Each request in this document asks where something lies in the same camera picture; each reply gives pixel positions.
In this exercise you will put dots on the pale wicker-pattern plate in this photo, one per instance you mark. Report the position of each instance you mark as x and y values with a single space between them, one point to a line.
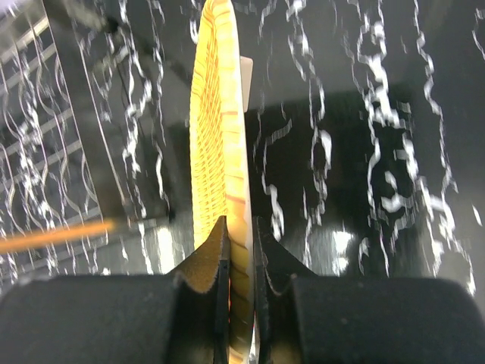
218 161

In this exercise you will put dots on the stainless steel dish rack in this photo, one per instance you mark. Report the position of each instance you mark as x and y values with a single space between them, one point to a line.
82 134

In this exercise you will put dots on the orange rounded-square wicker plate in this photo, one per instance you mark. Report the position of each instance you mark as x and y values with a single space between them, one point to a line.
35 240

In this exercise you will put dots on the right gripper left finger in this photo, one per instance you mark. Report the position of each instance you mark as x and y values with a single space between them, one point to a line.
201 323

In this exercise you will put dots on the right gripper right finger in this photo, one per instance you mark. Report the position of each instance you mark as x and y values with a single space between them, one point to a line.
277 304

